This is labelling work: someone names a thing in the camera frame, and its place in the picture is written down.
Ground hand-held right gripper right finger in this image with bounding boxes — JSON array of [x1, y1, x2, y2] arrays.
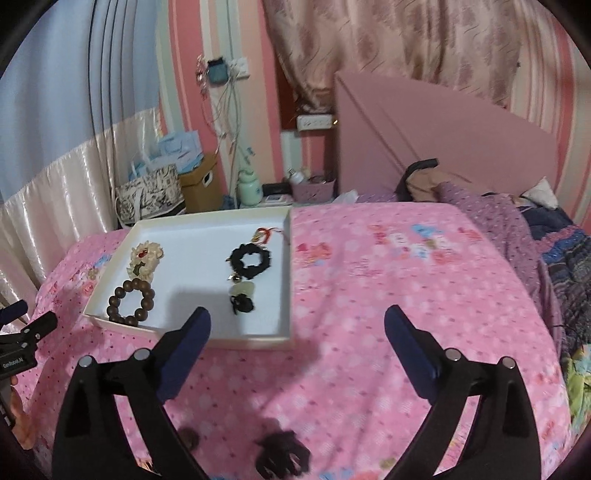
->
[[382, 305, 542, 480]]

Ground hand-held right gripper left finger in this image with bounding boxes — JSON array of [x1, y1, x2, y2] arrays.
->
[[52, 306, 213, 480]]

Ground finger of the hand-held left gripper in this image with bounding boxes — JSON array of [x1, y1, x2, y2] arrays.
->
[[19, 311, 59, 341], [0, 300, 29, 324]]

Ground white shallow tray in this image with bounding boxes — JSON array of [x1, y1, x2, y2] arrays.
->
[[82, 205, 295, 350]]

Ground jade pendant with black cord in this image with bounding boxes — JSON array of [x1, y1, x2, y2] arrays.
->
[[228, 281, 257, 317]]

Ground brown wooden bead bracelet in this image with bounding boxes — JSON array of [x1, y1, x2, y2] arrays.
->
[[107, 278, 157, 326]]

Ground cream flower bead bracelet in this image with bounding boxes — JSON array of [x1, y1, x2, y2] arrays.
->
[[127, 242, 166, 281]]

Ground black bead bracelet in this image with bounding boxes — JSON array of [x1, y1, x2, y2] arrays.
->
[[228, 244, 274, 281]]

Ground red string bracelet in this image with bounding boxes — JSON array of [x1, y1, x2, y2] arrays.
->
[[250, 226, 290, 246]]

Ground person's left hand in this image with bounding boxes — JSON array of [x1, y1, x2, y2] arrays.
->
[[8, 375, 37, 449]]

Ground pink floral blanket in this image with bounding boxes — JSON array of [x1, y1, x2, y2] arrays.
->
[[34, 200, 574, 480]]

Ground white satin drape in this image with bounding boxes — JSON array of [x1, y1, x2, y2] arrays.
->
[[0, 106, 163, 315]]

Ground purple dotted quilt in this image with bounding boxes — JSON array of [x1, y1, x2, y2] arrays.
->
[[355, 181, 551, 325]]

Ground floral print tote bag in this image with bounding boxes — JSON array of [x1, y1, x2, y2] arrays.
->
[[115, 165, 186, 228]]

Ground brown cardboard box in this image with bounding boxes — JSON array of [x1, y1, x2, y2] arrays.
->
[[178, 154, 225, 214]]

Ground green round bottle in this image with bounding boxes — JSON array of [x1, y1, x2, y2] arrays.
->
[[236, 167, 263, 206]]

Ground green printed cloth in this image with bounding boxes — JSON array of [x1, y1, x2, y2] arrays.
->
[[560, 343, 591, 435]]

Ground dark patterned blanket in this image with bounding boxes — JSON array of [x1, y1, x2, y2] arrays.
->
[[525, 207, 591, 357]]

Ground purple storage basket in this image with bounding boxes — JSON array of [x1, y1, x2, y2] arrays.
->
[[289, 175, 337, 203]]

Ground blue paper bag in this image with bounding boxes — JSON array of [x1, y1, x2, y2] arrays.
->
[[129, 130, 204, 182]]

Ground white pillow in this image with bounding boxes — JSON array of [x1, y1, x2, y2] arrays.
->
[[521, 177, 560, 208]]

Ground pink headboard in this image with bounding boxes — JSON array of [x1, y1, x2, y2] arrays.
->
[[333, 69, 570, 209]]

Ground pale blue curtain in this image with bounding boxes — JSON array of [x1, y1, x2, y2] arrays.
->
[[0, 0, 161, 205]]

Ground white power strip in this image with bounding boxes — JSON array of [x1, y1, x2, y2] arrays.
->
[[296, 113, 336, 132]]

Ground blue charger pouch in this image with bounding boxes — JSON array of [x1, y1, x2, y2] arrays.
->
[[206, 57, 230, 86]]

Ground pink patterned curtain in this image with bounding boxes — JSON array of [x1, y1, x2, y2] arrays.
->
[[263, 0, 523, 121]]

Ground black carved bracelet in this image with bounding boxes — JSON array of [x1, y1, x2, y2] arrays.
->
[[255, 429, 312, 479]]

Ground black bag handle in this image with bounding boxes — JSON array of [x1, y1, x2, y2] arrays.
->
[[396, 159, 440, 195]]

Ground white hanging cables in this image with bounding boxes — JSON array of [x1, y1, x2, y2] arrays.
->
[[213, 78, 245, 168]]

